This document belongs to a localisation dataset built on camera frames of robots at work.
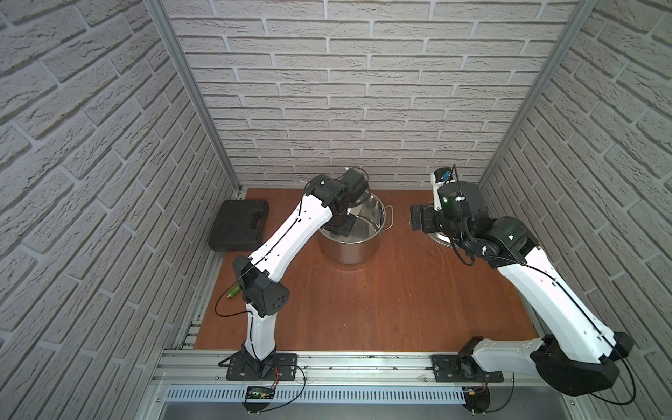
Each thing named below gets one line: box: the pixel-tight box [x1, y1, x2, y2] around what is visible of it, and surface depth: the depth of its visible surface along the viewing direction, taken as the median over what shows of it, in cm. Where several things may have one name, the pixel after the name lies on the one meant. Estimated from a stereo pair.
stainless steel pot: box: [318, 190, 394, 265], surface depth 97 cm
